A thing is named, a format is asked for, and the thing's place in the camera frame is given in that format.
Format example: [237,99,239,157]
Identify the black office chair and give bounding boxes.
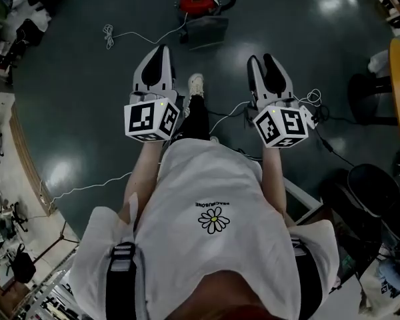
[347,73,400,127]

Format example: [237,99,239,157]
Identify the white metal frame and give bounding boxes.
[282,177,324,227]

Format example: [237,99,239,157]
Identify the black floor cable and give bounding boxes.
[311,103,357,168]

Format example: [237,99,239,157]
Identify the white looped power strip cable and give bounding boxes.
[292,87,323,109]

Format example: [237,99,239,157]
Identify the black backpack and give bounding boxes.
[7,243,37,285]

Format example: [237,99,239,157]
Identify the dark grey cloth bag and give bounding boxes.
[179,14,230,51]

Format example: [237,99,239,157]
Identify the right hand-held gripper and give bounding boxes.
[247,53,309,149]

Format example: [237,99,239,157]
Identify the white coiled cable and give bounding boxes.
[102,11,189,51]

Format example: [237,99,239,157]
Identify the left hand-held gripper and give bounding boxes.
[123,44,181,143]

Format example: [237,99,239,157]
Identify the long white floor cable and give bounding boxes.
[39,171,134,217]

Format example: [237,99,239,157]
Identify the black harness strap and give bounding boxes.
[290,237,323,313]
[104,241,138,320]

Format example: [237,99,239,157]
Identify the person's right forearm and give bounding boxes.
[261,146,288,220]

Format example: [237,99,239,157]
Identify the person's black trouser legs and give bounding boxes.
[179,93,211,142]

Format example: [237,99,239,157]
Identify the person's white flower-print T-shirt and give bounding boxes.
[67,137,341,320]

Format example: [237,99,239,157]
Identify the black padded chair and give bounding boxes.
[346,163,400,249]

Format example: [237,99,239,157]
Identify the black tripod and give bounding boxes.
[32,221,80,267]

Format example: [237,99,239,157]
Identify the person's left forearm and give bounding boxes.
[117,139,165,227]

